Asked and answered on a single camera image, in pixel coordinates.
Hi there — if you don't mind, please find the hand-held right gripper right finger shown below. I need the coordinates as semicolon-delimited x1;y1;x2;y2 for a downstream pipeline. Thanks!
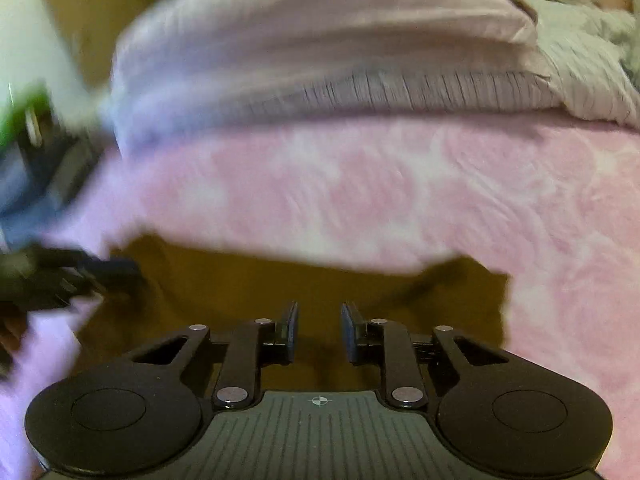
341;302;511;409

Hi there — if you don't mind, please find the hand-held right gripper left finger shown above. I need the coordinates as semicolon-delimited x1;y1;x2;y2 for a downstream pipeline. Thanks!
131;301;300;409

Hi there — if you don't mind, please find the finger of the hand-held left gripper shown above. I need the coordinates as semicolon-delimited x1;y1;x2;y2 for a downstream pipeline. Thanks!
0;245;147;313

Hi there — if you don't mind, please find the brown garment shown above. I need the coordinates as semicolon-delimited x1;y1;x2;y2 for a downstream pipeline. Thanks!
75;232;513;397

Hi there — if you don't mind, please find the pink rose blanket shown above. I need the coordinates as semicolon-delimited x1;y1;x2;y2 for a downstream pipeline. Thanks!
0;112;640;480

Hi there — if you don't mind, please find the wooden headboard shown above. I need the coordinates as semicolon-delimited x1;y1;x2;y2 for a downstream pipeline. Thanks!
42;0;236;97

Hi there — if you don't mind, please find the lilac pillow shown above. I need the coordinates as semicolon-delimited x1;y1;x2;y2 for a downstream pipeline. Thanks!
107;0;552;153

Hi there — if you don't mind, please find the white striped quilt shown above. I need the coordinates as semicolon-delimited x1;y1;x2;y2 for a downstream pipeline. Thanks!
525;0;640;130

